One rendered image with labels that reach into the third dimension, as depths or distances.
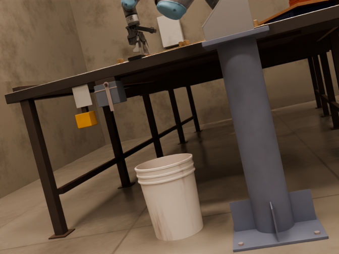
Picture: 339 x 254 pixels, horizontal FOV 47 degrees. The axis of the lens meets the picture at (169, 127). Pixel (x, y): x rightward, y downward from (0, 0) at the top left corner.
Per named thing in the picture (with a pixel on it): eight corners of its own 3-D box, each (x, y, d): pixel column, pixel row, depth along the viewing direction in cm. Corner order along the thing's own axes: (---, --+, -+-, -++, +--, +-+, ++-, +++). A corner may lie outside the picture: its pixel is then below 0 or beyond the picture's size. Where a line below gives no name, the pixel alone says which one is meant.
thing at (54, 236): (65, 237, 234) (28, 98, 227) (48, 239, 238) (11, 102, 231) (75, 229, 246) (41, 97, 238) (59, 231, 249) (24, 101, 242)
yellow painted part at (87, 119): (92, 125, 218) (81, 84, 216) (77, 128, 221) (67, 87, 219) (98, 123, 226) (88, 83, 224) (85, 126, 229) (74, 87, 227)
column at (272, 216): (329, 238, 154) (284, 19, 146) (233, 252, 161) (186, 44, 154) (311, 207, 191) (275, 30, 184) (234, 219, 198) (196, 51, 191)
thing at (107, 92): (121, 109, 211) (113, 76, 209) (98, 114, 215) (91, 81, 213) (129, 107, 221) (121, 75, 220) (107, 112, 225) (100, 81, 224)
